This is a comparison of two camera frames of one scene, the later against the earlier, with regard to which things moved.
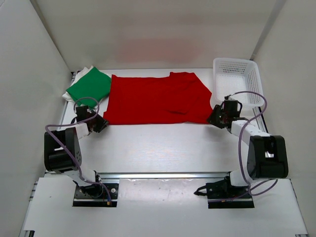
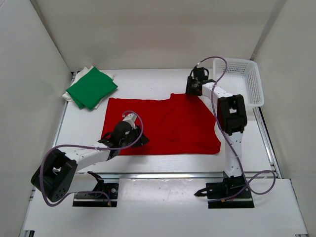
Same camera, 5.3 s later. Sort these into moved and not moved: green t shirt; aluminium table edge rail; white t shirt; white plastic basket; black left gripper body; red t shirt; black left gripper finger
Moved: black left gripper finger; white t shirt; red t shirt; black left gripper body
Not moved: aluminium table edge rail; white plastic basket; green t shirt
